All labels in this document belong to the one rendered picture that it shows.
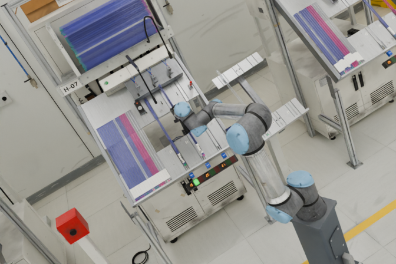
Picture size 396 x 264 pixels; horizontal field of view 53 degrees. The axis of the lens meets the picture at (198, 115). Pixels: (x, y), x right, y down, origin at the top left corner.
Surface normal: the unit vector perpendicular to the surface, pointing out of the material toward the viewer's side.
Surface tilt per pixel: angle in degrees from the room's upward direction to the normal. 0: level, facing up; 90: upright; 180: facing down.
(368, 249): 0
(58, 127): 90
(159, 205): 90
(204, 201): 90
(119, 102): 44
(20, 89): 90
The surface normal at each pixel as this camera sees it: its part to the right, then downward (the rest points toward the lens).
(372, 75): 0.36, 0.37
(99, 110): -0.04, -0.32
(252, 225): -0.39, -0.78
